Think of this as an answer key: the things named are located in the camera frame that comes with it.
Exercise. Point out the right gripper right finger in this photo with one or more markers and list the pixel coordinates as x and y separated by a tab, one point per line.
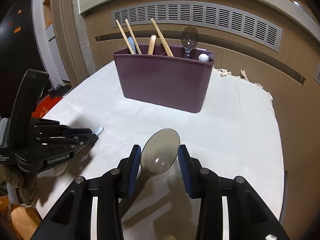
202	183

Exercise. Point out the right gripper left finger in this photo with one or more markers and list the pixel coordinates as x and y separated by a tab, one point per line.
117	183

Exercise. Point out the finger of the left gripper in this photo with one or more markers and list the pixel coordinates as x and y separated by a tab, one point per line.
75	131
67	142

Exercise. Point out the grey spoon black handle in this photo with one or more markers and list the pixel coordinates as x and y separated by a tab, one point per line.
158	155
189	40

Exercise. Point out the wooden spoon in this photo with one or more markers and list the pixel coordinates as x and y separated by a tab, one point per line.
152	44

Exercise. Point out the white plastic spoon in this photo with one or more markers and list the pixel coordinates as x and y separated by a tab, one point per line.
98	131

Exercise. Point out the red mat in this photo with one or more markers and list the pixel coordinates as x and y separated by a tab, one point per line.
45	105

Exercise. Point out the white table cloth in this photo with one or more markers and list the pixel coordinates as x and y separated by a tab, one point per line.
235	134

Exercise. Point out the black appliance with lights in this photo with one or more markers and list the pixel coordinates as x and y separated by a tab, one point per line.
19	52

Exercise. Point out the purple plastic utensil holder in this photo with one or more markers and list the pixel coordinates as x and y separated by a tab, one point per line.
173	82

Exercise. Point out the light blue plastic utensil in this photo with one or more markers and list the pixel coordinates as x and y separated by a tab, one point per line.
132	44

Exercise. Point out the wooden chopstick in holder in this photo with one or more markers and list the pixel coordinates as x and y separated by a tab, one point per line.
125	37

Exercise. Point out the white round spoon in holder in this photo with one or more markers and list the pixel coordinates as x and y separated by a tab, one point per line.
203	57

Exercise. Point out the grey ventilation grille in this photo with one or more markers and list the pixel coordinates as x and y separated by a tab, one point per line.
202	14

